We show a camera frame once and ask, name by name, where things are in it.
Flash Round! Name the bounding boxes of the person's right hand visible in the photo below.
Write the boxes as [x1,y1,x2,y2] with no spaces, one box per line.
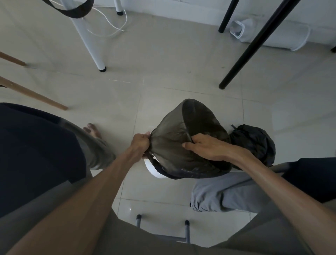
[182,133,237,161]

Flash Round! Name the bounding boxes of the white round waste bin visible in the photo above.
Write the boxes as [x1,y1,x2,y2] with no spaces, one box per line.
[144,157,168,180]

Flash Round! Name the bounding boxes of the person's left foot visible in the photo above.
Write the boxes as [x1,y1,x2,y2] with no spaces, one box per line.
[82,123,103,140]

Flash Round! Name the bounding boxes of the person's leg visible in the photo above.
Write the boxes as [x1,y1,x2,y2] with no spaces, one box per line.
[0,117,200,255]
[190,162,336,255]

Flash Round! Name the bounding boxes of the person's left hand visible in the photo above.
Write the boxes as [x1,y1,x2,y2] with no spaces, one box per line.
[130,132,152,160]

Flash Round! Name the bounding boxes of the person's left forearm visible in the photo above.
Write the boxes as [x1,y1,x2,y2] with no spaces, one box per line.
[5,152,143,255]

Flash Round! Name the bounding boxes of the person's left leg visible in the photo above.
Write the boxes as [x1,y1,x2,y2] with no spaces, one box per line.
[0,117,200,255]

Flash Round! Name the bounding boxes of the black plastic bin liner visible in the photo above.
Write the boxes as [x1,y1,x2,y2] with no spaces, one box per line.
[144,98,233,180]

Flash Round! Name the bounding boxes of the person's right forearm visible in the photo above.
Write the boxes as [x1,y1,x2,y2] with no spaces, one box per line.
[228,148,336,249]

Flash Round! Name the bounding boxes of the person's right leg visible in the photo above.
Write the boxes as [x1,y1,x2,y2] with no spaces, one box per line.
[190,162,336,255]

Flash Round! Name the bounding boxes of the wooden chair leg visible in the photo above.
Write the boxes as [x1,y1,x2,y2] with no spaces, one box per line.
[0,51,27,67]
[0,76,68,111]

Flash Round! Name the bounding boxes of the white tipped-over waste bin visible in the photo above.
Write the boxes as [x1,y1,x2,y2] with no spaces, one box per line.
[229,19,311,52]

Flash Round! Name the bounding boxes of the white cable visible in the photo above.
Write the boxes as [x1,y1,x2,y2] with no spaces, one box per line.
[49,0,128,37]

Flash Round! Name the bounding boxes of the grey metal stool frame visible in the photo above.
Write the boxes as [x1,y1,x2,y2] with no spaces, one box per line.
[135,214,190,244]

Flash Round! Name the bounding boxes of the black strap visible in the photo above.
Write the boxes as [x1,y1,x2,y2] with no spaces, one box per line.
[42,0,94,19]

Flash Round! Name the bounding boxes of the tied black garbage bag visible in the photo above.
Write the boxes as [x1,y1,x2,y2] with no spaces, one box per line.
[229,124,276,171]

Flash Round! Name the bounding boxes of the black table leg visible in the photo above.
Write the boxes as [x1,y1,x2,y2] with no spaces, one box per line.
[218,0,301,90]
[218,0,240,34]

